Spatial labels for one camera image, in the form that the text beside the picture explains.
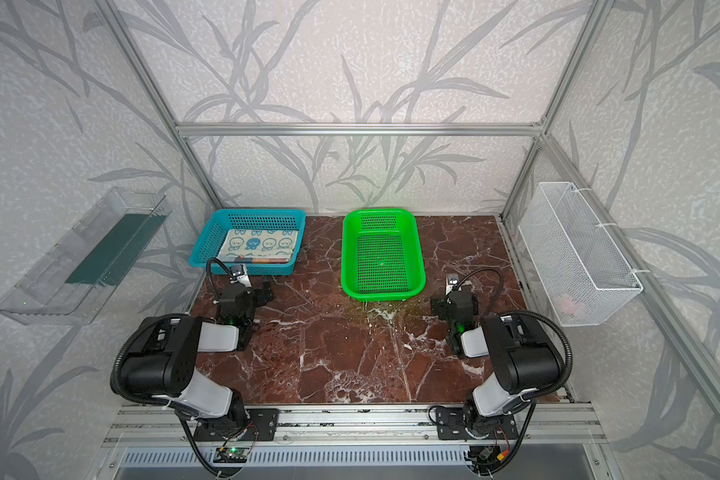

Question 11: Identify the clear plastic wall shelf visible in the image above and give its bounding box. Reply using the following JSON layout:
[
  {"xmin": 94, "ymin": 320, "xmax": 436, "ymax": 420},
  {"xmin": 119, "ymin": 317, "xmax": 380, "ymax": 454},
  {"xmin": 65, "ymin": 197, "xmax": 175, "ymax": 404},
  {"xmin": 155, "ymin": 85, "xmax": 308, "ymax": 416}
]
[{"xmin": 0, "ymin": 187, "xmax": 172, "ymax": 326}]

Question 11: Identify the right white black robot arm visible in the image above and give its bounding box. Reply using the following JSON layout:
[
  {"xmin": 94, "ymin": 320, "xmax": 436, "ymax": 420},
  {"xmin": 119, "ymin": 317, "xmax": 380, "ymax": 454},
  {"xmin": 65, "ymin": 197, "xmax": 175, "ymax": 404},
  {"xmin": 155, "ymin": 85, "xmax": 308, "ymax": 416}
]
[{"xmin": 430, "ymin": 286, "xmax": 573, "ymax": 437}]

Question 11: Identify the white wire mesh basket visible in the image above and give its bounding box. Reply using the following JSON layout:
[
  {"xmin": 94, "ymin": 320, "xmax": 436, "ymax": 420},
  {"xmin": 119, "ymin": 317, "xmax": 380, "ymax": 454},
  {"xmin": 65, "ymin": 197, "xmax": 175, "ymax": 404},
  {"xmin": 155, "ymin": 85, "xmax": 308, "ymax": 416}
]
[{"xmin": 519, "ymin": 182, "xmax": 643, "ymax": 327}]

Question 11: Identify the green plastic basket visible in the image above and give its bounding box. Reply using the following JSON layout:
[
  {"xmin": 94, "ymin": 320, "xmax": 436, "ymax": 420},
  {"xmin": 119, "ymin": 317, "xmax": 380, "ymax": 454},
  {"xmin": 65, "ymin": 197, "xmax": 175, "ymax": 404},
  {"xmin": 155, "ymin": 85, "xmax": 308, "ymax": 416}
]
[{"xmin": 341, "ymin": 208, "xmax": 426, "ymax": 302}]

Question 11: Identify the pink item in wire basket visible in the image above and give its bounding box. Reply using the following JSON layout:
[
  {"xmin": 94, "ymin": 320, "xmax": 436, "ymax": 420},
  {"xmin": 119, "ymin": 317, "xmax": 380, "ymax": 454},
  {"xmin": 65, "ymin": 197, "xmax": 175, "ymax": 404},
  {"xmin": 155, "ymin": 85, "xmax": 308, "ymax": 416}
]
[{"xmin": 553, "ymin": 294, "xmax": 584, "ymax": 317}]

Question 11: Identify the right wired connector board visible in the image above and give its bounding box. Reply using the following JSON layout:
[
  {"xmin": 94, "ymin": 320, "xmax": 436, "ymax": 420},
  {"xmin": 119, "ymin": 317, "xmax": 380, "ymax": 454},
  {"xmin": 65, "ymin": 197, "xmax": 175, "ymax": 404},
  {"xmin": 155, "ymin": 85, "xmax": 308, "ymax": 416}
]
[{"xmin": 466, "ymin": 445, "xmax": 510, "ymax": 467}]

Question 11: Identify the teal plastic basket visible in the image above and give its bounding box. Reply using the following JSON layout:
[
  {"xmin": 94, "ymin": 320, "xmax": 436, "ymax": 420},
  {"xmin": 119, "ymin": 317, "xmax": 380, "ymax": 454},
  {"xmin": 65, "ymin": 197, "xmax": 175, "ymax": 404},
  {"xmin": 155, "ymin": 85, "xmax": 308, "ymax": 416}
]
[{"xmin": 188, "ymin": 209, "xmax": 306, "ymax": 276}]

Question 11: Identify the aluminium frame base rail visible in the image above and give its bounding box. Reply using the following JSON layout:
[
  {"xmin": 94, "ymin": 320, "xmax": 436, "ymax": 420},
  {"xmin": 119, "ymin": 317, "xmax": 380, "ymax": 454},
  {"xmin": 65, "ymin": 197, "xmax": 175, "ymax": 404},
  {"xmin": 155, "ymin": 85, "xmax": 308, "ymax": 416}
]
[{"xmin": 87, "ymin": 403, "xmax": 621, "ymax": 479}]

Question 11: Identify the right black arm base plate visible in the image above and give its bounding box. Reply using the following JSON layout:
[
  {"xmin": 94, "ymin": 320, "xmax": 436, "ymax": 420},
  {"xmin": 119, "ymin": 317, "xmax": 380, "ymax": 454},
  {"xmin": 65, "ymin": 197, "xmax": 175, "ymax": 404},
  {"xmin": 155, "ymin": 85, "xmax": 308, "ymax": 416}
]
[{"xmin": 427, "ymin": 405, "xmax": 519, "ymax": 441}]

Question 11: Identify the green lit circuit board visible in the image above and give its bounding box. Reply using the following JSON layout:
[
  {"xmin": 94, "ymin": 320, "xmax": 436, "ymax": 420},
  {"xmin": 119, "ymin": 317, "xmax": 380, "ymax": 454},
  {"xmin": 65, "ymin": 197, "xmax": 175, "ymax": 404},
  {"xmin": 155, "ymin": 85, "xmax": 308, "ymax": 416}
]
[{"xmin": 213, "ymin": 447, "xmax": 250, "ymax": 464}]

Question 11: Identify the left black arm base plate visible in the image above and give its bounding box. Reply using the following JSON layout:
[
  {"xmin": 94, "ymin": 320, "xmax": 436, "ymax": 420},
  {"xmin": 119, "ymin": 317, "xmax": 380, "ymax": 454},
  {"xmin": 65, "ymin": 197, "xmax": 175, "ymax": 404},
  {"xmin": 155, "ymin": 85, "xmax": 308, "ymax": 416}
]
[{"xmin": 193, "ymin": 408, "xmax": 279, "ymax": 442}]

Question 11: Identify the blue bunny towel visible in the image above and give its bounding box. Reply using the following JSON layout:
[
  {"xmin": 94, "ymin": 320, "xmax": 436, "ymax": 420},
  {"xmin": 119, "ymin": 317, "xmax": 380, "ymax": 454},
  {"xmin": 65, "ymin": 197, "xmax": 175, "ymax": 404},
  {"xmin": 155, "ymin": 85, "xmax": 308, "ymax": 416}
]
[{"xmin": 216, "ymin": 229, "xmax": 300, "ymax": 263}]

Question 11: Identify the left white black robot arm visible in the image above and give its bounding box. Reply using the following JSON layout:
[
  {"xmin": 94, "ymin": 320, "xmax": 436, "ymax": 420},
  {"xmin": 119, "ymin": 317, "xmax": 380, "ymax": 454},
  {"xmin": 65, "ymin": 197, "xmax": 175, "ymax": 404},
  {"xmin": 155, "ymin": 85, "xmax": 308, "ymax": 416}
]
[{"xmin": 110, "ymin": 280, "xmax": 274, "ymax": 435}]

